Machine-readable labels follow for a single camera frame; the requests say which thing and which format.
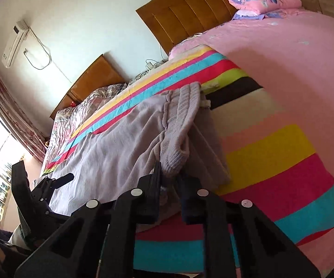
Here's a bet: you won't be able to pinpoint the lilac sweat pants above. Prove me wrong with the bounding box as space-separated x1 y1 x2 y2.
49 82 229 220

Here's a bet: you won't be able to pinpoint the floral pink comforter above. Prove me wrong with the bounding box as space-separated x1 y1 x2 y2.
40 83 128 177

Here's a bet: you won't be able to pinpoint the rainbow striped blanket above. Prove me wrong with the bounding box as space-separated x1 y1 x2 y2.
42 46 334 277

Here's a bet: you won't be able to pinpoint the pink floral curtain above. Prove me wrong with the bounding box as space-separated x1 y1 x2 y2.
0 78 46 164

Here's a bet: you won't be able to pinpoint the low wooden headboard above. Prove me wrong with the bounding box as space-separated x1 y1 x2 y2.
50 55 125 120

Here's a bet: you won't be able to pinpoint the white power strip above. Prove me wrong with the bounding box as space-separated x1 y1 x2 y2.
146 59 166 71

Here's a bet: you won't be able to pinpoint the nightstand with floral cover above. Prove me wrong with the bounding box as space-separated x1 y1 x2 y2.
127 59 171 86

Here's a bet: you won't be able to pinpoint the pink bed sheet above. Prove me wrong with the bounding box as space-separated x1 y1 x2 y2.
169 11 334 277

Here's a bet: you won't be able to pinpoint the tall wooden headboard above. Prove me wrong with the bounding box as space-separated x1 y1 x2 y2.
136 0 236 53

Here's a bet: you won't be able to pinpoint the air conditioner power cable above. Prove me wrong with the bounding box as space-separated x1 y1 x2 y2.
23 27 72 83

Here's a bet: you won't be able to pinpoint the white wall air conditioner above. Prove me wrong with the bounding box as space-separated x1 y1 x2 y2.
2 20 29 68

